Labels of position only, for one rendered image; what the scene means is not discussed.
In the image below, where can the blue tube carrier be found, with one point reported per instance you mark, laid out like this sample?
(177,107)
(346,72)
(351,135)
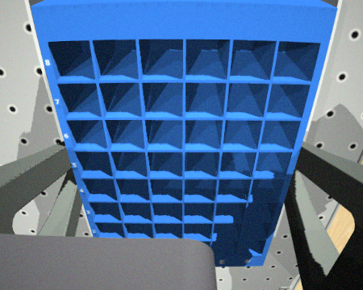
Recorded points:
(202,80)

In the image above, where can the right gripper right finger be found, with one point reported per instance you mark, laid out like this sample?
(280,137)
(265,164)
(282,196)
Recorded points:
(316,254)

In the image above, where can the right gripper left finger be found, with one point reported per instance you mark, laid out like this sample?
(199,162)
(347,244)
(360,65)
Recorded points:
(24,179)

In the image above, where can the grey perforated base plate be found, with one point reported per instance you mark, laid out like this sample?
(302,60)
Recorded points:
(28,126)

